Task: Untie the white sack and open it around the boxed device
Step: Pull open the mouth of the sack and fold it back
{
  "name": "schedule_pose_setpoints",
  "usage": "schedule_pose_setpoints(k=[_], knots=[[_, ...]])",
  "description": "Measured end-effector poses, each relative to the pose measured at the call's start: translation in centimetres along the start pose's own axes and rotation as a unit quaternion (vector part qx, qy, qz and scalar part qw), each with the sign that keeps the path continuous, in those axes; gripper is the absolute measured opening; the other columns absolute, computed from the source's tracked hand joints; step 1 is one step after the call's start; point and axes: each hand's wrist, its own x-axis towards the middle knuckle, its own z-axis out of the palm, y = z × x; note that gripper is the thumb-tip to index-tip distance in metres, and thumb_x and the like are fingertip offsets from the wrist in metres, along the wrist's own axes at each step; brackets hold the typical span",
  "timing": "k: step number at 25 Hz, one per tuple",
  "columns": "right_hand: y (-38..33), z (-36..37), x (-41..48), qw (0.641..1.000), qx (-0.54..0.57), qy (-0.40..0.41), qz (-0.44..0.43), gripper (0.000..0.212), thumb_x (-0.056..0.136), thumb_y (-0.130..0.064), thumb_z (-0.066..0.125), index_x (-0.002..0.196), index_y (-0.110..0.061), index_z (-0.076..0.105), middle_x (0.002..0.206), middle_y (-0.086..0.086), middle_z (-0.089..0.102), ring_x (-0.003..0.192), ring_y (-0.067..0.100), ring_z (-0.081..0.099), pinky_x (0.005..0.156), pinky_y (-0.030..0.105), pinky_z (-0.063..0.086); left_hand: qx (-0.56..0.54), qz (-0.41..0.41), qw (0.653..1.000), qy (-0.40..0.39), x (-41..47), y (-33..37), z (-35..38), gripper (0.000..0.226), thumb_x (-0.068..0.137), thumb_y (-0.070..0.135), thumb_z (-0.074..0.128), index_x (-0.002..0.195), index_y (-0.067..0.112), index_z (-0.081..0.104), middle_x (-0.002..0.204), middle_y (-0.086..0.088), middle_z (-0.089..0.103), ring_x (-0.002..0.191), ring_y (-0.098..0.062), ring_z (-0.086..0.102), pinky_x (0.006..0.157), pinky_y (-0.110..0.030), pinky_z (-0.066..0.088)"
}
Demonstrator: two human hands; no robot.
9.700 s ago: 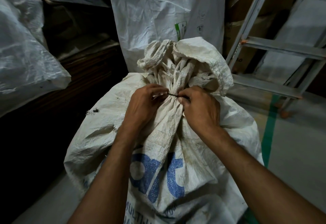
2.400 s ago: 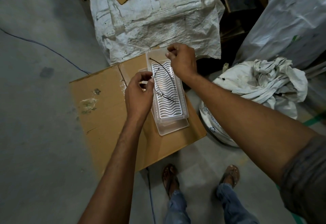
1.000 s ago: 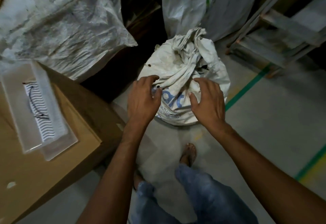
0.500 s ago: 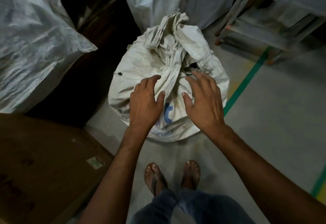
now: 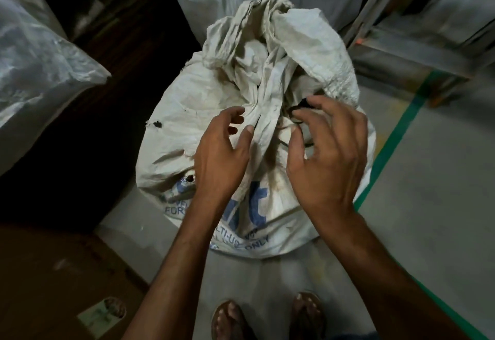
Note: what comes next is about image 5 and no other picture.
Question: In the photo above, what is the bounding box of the brown cardboard box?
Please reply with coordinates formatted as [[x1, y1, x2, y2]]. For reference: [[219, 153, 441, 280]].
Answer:
[[0, 224, 150, 340]]

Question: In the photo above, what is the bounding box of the person's right foot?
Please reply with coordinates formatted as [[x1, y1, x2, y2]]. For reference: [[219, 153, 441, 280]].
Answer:
[[290, 291, 325, 340]]

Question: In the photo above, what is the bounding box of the person's right hand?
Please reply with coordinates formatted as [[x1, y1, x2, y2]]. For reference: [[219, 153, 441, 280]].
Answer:
[[286, 95, 369, 223]]

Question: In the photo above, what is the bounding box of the white woven sack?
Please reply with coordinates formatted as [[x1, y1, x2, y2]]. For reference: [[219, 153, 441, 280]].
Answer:
[[135, 0, 376, 260]]

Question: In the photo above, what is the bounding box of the aluminium step ladder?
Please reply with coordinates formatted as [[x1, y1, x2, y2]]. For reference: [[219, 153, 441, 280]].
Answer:
[[340, 0, 495, 107]]

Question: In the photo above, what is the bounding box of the person's left hand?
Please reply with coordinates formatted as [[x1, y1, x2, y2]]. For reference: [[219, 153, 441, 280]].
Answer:
[[192, 106, 256, 213]]

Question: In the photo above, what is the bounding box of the person's left forearm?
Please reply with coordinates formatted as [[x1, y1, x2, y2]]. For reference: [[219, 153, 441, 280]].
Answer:
[[122, 200, 223, 340]]

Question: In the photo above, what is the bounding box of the large white sack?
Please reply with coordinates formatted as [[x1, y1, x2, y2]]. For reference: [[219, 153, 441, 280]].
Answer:
[[0, 0, 112, 176]]

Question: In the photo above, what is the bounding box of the dark wooden panel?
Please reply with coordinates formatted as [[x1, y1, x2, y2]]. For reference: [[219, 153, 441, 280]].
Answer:
[[27, 0, 202, 232]]

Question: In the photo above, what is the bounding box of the person's right forearm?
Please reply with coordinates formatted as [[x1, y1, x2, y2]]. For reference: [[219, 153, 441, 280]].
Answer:
[[309, 204, 471, 340]]

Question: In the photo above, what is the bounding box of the black tie string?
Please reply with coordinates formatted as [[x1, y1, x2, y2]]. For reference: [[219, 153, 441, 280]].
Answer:
[[278, 98, 320, 149]]

